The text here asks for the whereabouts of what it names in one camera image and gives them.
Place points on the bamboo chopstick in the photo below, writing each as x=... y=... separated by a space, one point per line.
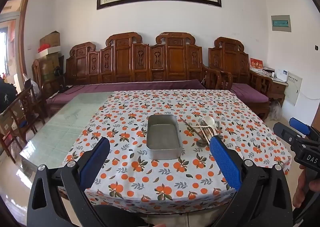
x=202 y=129

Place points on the stack of cardboard boxes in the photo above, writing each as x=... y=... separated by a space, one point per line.
x=48 y=69

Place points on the carved wooden armchair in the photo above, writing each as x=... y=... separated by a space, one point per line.
x=232 y=61

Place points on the white plastic ladle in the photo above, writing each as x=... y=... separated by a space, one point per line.
x=209 y=121

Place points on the wooden dining chair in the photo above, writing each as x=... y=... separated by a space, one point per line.
x=20 y=116

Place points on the metal rectangular tray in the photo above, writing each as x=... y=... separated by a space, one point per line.
x=162 y=136

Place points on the wall electrical box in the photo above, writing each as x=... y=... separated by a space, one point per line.
x=281 y=23

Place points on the red card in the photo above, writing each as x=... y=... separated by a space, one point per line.
x=256 y=63

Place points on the white box with red item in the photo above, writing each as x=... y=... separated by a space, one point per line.
x=47 y=52

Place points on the wooden side table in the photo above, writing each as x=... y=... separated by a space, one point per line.
x=277 y=90

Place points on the white telephone device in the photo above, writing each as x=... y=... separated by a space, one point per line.
x=282 y=74

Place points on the black bag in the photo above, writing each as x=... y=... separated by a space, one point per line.
x=6 y=94

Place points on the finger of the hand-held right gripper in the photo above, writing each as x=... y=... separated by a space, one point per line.
x=300 y=125
x=285 y=133

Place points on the orange fruit print tablecloth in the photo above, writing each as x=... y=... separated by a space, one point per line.
x=150 y=179

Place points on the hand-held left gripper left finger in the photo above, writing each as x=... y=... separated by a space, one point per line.
x=96 y=164

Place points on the small black fan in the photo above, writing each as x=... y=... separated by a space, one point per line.
x=58 y=71

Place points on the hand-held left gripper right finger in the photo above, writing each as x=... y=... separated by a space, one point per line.
x=225 y=164

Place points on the white wall panel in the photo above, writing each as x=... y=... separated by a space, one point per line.
x=293 y=89

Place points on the person's right hand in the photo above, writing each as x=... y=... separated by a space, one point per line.
x=301 y=187

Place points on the metal spoon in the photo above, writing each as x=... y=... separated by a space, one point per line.
x=200 y=142

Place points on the wooden armchair with boxes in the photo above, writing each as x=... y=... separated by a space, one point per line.
x=37 y=79

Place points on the long purple seat cushion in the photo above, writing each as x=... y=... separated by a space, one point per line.
x=125 y=87

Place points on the short purple seat cushion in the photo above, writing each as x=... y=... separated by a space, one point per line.
x=247 y=93

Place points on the wooden door frame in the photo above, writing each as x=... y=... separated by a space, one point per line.
x=25 y=29

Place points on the clear plastic bag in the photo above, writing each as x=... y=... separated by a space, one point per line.
x=33 y=86

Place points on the brown cardboard box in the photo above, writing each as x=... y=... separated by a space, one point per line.
x=50 y=39

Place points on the carved wooden sofa bench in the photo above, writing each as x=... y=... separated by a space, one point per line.
x=125 y=61

